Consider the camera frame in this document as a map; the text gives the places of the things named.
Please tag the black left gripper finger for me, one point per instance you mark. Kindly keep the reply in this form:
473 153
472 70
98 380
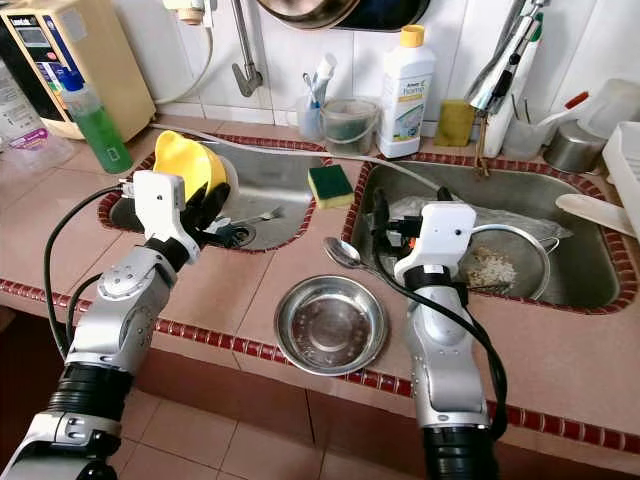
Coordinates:
214 208

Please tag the stainless steel bowl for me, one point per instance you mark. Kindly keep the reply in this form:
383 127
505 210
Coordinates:
330 325

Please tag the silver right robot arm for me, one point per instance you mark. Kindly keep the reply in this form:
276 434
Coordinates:
445 370

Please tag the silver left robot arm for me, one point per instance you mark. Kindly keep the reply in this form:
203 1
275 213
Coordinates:
125 310

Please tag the yellow green dish sponge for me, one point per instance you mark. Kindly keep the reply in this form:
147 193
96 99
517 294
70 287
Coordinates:
330 186

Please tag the steel sink basin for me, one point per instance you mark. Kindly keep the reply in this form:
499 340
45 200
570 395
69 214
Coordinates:
585 270
270 180

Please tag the plain yellow sponge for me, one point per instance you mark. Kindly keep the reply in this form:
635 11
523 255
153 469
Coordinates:
455 122

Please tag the metal mesh strainer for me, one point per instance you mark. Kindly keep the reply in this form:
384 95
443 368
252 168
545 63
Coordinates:
495 268

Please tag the clear cup green scourer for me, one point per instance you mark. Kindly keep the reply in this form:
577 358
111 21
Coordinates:
349 128

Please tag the white bottle yellow cap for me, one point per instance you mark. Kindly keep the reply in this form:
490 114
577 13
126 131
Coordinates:
408 100

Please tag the clear toothbrush cup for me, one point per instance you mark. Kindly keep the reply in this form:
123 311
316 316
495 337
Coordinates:
310 122

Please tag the green dish soap bottle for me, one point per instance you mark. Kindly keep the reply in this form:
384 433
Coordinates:
102 135

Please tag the small steel cup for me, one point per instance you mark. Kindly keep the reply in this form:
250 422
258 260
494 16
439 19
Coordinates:
573 148

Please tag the chrome sink faucet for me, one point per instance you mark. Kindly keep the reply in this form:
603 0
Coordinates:
505 65

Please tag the white red-tipped utensil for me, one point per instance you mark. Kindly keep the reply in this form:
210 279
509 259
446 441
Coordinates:
565 105

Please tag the pale wooden spatula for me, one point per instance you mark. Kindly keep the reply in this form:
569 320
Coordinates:
595 213

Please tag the white blue toothbrush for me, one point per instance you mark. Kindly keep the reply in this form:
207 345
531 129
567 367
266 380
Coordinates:
322 78

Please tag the beige water ionizer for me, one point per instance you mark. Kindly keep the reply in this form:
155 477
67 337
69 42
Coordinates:
110 60

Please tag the clear container purple label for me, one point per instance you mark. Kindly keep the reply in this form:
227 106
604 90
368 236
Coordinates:
40 150

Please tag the white dish rack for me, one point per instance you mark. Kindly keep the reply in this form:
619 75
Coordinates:
625 165

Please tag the clear plastic bottle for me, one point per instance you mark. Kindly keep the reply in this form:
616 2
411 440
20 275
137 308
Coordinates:
18 110

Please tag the clear plastic tub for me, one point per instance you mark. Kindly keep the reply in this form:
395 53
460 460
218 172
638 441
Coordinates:
610 105

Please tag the hanging dark blue pan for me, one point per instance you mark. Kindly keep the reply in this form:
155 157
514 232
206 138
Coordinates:
395 12

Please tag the white tap filter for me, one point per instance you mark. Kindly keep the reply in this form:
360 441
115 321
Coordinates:
195 10

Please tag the hanging steel pan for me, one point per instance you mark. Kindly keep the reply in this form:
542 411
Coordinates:
305 12

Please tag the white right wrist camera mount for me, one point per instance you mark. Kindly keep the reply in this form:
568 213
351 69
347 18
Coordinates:
440 235

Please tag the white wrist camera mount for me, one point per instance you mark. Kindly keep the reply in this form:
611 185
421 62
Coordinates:
160 205
440 235

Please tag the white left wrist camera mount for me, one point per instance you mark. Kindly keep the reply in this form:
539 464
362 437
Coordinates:
160 205

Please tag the grey wall tap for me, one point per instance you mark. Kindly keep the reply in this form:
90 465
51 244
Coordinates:
245 70

